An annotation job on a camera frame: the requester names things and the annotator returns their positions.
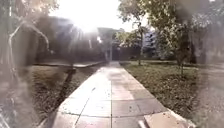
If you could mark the grey crossing path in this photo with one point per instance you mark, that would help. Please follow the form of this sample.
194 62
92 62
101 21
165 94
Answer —
80 64

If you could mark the leaf-covered ground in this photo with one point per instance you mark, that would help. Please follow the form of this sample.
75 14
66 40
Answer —
160 83

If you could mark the row of trees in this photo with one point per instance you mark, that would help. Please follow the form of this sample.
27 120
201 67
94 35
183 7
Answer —
33 5

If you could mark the shaded grass patch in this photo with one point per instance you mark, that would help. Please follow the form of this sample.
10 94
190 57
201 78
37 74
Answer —
50 83

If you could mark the grey paving slab path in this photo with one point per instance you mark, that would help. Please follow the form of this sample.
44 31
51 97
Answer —
110 96

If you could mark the thin-trunked tree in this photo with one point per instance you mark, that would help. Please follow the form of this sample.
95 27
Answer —
181 53

